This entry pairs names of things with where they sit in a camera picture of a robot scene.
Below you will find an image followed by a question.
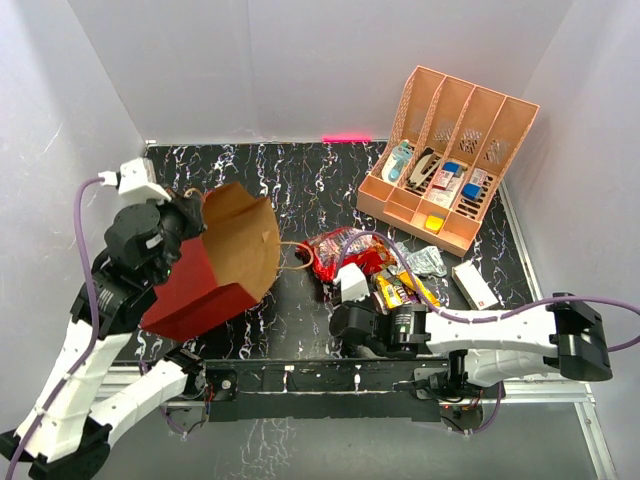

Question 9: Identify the pink desk organizer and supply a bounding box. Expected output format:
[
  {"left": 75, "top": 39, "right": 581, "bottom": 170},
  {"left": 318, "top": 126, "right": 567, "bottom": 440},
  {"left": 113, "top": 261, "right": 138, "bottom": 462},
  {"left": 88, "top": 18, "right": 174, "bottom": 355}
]
[{"left": 357, "top": 66, "right": 539, "bottom": 257}]

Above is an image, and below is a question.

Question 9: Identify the aluminium frame rail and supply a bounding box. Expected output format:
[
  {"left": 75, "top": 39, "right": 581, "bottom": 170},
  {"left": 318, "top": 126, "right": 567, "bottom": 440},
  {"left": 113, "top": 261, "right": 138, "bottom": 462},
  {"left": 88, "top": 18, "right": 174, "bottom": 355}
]
[{"left": 94, "top": 179, "right": 619, "bottom": 480}]

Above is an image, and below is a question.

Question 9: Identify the yellow sponge block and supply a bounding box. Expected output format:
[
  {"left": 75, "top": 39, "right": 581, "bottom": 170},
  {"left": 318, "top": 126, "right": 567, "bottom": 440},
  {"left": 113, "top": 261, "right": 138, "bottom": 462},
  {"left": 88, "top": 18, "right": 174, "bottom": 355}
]
[{"left": 424, "top": 214, "right": 445, "bottom": 234}]

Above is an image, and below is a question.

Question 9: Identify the silver white snack packet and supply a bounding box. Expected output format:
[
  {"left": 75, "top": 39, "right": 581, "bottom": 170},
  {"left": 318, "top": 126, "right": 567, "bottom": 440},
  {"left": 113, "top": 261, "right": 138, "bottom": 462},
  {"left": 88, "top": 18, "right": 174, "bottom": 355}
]
[{"left": 395, "top": 242, "right": 447, "bottom": 278}]

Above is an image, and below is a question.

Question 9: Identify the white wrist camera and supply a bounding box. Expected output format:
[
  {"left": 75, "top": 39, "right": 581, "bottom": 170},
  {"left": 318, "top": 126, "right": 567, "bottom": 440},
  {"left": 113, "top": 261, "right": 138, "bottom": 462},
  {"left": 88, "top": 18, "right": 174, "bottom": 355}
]
[
  {"left": 333, "top": 263, "right": 370, "bottom": 303},
  {"left": 98, "top": 157, "right": 171, "bottom": 205}
]

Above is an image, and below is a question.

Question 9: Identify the red white small box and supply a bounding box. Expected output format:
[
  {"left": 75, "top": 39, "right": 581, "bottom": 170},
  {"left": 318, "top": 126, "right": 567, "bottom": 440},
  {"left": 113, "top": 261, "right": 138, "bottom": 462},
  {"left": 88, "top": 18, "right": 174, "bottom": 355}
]
[{"left": 431, "top": 167, "right": 464, "bottom": 190}]

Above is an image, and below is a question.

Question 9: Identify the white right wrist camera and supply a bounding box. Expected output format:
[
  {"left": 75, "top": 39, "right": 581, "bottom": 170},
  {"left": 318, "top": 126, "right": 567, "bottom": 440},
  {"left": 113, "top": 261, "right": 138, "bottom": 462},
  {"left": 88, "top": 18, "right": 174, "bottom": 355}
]
[{"left": 333, "top": 263, "right": 370, "bottom": 303}]

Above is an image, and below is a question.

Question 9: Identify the blue small box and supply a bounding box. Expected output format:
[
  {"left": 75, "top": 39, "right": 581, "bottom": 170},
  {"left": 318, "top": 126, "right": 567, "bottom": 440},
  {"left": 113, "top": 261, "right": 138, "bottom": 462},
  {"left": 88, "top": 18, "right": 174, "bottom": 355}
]
[{"left": 461, "top": 183, "right": 483, "bottom": 202}]

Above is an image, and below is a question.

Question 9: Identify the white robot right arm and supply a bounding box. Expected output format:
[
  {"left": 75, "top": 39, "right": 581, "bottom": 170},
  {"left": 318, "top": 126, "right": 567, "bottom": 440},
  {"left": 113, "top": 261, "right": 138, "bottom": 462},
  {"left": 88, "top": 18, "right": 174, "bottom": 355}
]
[{"left": 329, "top": 293, "right": 613, "bottom": 397}]

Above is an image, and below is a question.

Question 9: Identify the yellow candy packet front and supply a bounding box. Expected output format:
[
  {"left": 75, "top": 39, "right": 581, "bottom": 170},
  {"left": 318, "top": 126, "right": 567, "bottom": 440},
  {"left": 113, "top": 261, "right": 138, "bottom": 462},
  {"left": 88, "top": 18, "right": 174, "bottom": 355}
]
[{"left": 382, "top": 271, "right": 441, "bottom": 307}]

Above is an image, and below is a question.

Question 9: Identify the red large candy bag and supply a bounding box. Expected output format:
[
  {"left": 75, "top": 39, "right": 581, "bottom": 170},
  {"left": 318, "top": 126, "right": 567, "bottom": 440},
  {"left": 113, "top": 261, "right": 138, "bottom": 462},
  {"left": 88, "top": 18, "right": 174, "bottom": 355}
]
[{"left": 296, "top": 227, "right": 396, "bottom": 283}]

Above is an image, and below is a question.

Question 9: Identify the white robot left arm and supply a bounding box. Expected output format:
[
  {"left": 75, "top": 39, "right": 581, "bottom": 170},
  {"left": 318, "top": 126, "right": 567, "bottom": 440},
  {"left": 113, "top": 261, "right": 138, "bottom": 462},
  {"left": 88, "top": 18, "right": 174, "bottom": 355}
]
[{"left": 1, "top": 196, "right": 207, "bottom": 479}]

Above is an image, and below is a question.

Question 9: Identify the pink tape strip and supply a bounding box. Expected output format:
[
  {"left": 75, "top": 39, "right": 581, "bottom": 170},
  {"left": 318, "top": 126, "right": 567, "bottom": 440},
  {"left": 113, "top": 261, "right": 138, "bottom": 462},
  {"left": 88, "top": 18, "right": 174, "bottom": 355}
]
[{"left": 322, "top": 132, "right": 371, "bottom": 144}]

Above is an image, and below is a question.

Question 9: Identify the blue eraser block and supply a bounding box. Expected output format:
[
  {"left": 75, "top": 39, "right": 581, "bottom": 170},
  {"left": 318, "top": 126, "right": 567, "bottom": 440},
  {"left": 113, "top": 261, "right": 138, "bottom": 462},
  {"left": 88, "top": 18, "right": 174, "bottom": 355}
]
[{"left": 442, "top": 161, "right": 465, "bottom": 177}]

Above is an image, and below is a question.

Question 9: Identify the blue white stapler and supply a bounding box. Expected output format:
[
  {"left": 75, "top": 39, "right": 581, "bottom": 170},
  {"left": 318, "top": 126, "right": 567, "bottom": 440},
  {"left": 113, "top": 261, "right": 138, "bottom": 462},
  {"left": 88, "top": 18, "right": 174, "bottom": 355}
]
[{"left": 381, "top": 139, "right": 414, "bottom": 184}]

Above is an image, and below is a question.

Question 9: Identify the red brown paper bag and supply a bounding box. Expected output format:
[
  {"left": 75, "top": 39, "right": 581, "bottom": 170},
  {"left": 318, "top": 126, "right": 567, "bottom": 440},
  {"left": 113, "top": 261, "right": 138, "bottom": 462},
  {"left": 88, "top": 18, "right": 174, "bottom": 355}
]
[{"left": 140, "top": 182, "right": 284, "bottom": 342}]

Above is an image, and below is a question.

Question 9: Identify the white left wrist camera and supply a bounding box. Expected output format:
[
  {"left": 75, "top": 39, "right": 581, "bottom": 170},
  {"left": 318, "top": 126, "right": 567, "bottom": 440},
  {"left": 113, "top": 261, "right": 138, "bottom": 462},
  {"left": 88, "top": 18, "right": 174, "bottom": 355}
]
[{"left": 98, "top": 157, "right": 171, "bottom": 205}]

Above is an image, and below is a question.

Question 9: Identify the purple candy packet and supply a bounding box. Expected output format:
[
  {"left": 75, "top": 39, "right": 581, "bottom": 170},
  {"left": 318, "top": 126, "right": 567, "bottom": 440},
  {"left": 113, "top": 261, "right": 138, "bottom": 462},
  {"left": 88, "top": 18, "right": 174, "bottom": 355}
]
[{"left": 372, "top": 273, "right": 418, "bottom": 314}]

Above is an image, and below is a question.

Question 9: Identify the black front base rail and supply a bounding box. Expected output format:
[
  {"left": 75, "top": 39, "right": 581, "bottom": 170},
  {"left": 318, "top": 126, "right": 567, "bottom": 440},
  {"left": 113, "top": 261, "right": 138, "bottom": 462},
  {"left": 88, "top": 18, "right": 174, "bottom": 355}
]
[{"left": 164, "top": 354, "right": 506, "bottom": 425}]

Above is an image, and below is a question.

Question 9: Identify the black white stapler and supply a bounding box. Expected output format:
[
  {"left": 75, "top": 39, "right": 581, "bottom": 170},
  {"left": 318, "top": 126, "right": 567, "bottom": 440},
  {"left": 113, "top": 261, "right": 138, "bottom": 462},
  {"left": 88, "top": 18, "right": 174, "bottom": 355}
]
[{"left": 405, "top": 147, "right": 441, "bottom": 190}]

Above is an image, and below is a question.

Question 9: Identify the white cardboard box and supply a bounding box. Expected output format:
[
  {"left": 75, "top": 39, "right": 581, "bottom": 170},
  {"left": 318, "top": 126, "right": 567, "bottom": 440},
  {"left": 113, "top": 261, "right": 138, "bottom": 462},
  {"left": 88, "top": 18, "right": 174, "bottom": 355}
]
[{"left": 451, "top": 260, "right": 498, "bottom": 310}]

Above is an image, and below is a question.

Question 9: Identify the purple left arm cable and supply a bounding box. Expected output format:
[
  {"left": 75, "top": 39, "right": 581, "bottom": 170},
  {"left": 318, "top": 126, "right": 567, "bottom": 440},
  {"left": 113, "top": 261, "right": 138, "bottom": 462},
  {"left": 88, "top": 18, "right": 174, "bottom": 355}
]
[{"left": 4, "top": 177, "right": 151, "bottom": 479}]

